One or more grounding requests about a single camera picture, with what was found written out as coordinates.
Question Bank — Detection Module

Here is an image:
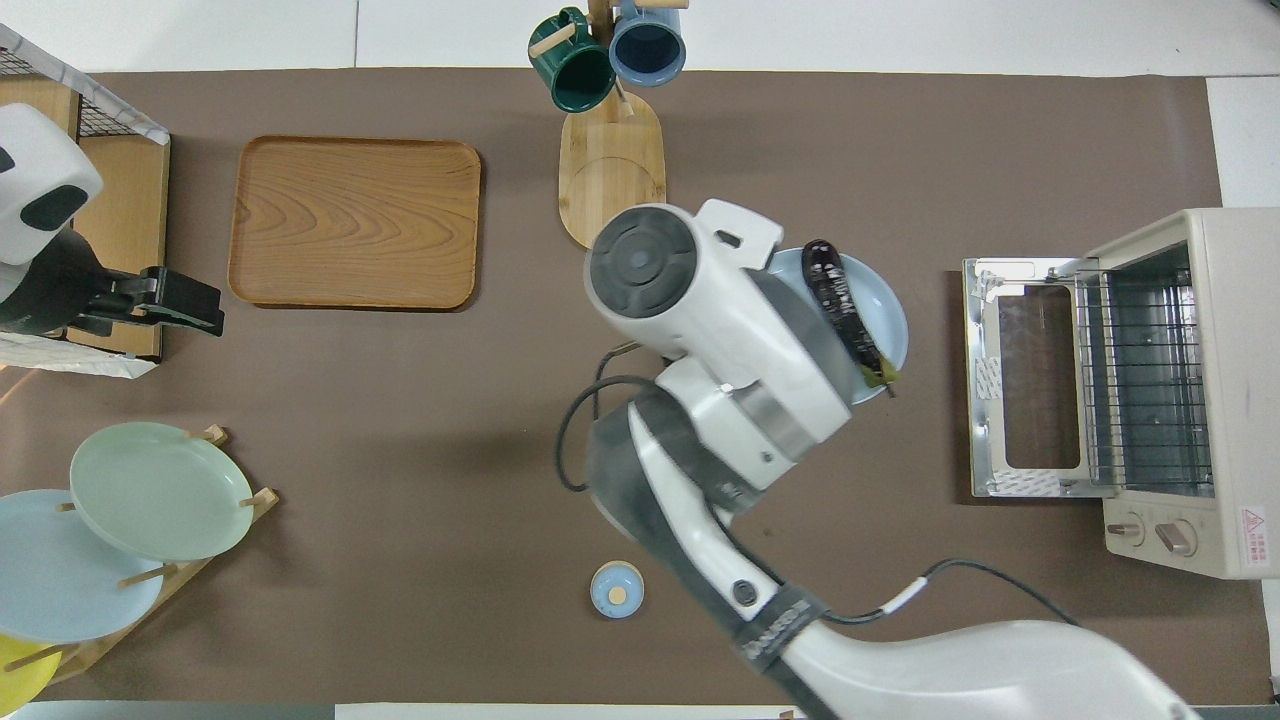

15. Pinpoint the glass oven door with handle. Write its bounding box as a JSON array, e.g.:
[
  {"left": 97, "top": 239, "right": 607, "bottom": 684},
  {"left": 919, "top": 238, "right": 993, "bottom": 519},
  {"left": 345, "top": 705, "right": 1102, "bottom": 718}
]
[{"left": 963, "top": 257, "right": 1116, "bottom": 499}]

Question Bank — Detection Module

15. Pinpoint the yellow plate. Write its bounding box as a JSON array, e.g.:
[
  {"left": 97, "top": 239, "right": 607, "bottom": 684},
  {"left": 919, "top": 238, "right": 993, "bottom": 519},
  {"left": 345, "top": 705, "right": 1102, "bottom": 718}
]
[{"left": 0, "top": 635, "right": 61, "bottom": 713}]

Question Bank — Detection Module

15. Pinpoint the white crumpled cloth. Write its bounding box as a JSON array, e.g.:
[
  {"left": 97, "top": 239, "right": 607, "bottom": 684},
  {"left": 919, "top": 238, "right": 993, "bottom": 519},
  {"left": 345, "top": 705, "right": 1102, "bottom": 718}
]
[{"left": 0, "top": 330, "right": 159, "bottom": 379}]

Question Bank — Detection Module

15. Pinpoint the light blue racked plate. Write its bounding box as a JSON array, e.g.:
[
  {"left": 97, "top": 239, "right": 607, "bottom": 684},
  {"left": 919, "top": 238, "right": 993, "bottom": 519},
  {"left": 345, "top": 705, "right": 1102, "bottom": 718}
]
[{"left": 0, "top": 489, "right": 166, "bottom": 644}]

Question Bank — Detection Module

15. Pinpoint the dark green mug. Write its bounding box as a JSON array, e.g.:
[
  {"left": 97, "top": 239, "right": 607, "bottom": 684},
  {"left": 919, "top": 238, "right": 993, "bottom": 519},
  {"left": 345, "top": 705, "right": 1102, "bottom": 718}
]
[{"left": 528, "top": 8, "right": 617, "bottom": 113}]

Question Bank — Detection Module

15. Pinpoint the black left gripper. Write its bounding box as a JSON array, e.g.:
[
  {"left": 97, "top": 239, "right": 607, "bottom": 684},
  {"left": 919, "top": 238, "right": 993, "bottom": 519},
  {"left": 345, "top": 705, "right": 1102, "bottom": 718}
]
[{"left": 0, "top": 228, "right": 225, "bottom": 336}]

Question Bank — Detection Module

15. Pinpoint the cream toaster oven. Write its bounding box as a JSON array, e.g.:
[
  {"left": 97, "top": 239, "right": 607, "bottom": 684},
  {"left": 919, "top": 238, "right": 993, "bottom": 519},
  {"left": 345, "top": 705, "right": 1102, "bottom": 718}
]
[{"left": 963, "top": 208, "right": 1280, "bottom": 581}]

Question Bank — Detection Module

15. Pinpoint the wooden plate rack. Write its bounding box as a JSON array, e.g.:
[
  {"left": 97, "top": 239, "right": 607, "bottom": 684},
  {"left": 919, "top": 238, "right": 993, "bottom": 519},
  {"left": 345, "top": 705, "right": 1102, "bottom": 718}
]
[{"left": 0, "top": 425, "right": 281, "bottom": 686}]

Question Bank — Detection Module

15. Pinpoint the wooden shelf with wire basket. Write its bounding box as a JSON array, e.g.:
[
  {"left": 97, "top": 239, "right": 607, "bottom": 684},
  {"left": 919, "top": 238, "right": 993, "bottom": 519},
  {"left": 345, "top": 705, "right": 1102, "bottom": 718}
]
[{"left": 0, "top": 25, "right": 171, "bottom": 361}]

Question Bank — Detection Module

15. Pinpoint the oven wire rack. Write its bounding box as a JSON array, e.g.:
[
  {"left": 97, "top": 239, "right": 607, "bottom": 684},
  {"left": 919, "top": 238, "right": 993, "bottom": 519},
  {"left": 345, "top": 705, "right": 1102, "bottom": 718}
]
[{"left": 1075, "top": 265, "right": 1216, "bottom": 496}]

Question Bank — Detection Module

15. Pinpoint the blue mug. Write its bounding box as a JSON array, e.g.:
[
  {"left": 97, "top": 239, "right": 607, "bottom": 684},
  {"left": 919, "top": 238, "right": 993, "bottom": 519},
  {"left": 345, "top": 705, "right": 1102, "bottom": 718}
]
[{"left": 608, "top": 0, "right": 688, "bottom": 88}]

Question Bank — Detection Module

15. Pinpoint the purple eggplant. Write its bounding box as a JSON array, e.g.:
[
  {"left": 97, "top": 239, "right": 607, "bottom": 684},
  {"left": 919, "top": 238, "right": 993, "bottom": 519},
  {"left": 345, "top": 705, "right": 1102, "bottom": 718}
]
[{"left": 801, "top": 239, "right": 901, "bottom": 398}]

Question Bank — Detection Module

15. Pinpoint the pale green plate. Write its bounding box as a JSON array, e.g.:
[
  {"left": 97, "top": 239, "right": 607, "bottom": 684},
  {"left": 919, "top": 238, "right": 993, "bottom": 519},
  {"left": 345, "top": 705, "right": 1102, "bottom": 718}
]
[{"left": 69, "top": 422, "right": 255, "bottom": 563}]

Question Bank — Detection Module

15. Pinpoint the wooden mug tree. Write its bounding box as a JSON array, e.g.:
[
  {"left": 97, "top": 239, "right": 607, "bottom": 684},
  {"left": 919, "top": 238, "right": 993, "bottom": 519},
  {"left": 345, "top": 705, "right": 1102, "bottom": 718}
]
[{"left": 528, "top": 0, "right": 691, "bottom": 256}]

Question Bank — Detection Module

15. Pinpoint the brown table mat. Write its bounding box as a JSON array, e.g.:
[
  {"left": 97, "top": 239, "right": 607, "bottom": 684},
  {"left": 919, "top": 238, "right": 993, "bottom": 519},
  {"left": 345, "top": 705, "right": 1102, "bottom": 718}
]
[{"left": 0, "top": 68, "right": 1266, "bottom": 706}]

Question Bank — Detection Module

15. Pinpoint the wooden tray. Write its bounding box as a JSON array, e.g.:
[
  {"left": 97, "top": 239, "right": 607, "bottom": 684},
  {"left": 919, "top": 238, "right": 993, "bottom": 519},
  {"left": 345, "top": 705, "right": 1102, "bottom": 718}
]
[{"left": 228, "top": 136, "right": 483, "bottom": 313}]

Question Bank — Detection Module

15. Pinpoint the white patterned cloth strip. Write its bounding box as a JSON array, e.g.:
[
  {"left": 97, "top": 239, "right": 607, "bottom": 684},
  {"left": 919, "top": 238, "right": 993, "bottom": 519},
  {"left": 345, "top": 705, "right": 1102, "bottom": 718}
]
[{"left": 0, "top": 25, "right": 171, "bottom": 147}]

